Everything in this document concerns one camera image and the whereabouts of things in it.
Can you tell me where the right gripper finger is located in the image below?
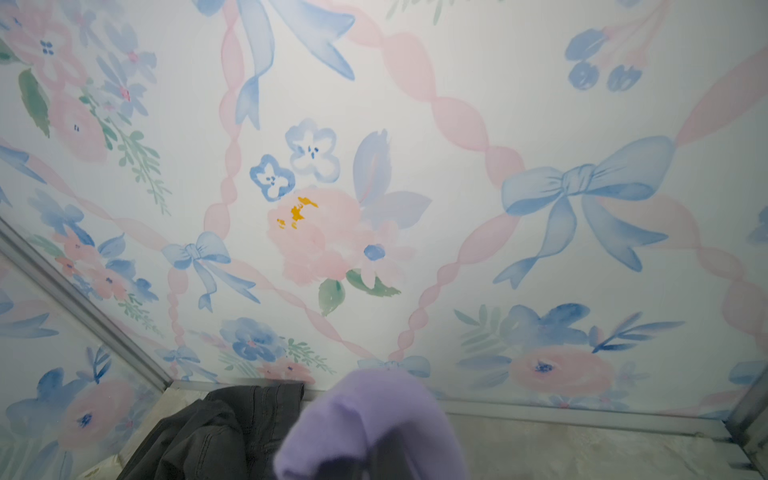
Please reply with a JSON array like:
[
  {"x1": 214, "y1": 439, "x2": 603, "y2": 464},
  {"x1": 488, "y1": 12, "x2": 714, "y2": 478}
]
[{"x1": 353, "y1": 434, "x2": 414, "y2": 480}]

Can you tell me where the purple cloth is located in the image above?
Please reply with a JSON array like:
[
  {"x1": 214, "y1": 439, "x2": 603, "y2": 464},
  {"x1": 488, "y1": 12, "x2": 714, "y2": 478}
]
[{"x1": 274, "y1": 369, "x2": 469, "y2": 479}]

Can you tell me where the dark grey cloth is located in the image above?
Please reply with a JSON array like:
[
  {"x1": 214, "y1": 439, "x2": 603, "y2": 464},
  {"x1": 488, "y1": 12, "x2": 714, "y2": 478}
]
[{"x1": 119, "y1": 382, "x2": 305, "y2": 480}]

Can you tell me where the left aluminium corner post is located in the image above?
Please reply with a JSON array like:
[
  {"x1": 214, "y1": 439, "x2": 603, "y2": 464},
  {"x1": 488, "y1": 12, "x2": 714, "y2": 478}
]
[{"x1": 1, "y1": 220, "x2": 173, "y2": 390}]

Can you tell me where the aluminium corner post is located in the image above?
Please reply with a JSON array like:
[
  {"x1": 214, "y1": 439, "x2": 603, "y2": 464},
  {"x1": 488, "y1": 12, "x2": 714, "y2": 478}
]
[
  {"x1": 725, "y1": 370, "x2": 767, "y2": 451},
  {"x1": 1, "y1": 220, "x2": 173, "y2": 390}
]

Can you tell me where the right aluminium corner post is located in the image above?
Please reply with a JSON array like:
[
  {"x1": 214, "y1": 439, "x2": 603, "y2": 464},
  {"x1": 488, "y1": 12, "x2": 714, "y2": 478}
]
[{"x1": 725, "y1": 370, "x2": 767, "y2": 451}]

